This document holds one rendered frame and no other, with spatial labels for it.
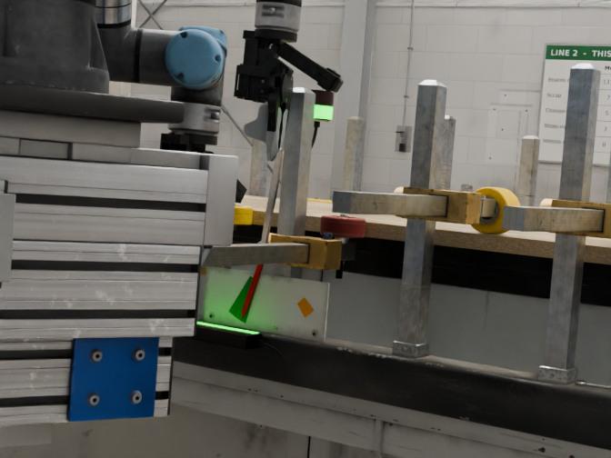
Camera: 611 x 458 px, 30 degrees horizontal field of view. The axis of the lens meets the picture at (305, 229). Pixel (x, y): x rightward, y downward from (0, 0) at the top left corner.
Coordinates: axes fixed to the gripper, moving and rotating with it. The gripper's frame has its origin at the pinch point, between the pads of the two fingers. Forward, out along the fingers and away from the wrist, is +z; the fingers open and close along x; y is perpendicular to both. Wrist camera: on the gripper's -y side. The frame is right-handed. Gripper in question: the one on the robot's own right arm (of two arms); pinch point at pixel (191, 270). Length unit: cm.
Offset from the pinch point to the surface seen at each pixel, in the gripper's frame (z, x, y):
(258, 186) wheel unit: -12, -89, -139
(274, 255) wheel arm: -2.3, 1.5, -18.9
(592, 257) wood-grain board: -6, 45, -46
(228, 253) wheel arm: -2.6, 1.5, -6.8
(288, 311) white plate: 7.6, -1.6, -29.0
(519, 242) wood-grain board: -8, 32, -46
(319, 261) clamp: -1.6, 3.9, -28.8
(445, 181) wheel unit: -18, -29, -139
